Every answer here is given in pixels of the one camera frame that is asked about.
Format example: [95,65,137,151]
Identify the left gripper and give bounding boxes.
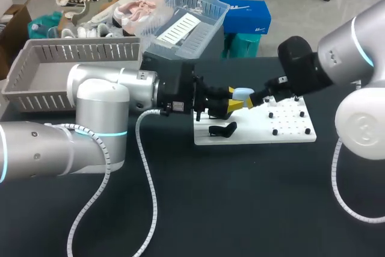
[140,51,245,120]

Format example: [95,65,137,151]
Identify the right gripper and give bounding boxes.
[247,36,334,110]

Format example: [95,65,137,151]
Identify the white plate with black stands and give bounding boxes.
[193,94,318,146]

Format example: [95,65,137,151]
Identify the teal box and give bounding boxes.
[220,32,262,60]

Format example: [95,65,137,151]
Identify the brown cardboard box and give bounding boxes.
[0,3,33,71]

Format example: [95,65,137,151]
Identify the clear plastic slotted basket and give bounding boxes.
[135,0,232,61]

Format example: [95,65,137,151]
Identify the white slotted panel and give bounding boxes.
[155,12,203,45]

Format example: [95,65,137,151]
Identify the blue shoebox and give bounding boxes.
[221,0,272,34]

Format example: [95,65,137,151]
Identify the pink shoe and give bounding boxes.
[112,0,165,37]

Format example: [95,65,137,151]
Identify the olive and white shoe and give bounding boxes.
[58,0,125,28]

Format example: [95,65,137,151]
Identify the grey slotted basket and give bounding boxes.
[1,37,144,114]

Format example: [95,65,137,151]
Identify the teal plastic bag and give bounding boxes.
[28,11,63,40]

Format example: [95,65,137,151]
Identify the white cable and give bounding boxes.
[43,108,170,257]
[330,137,385,224]

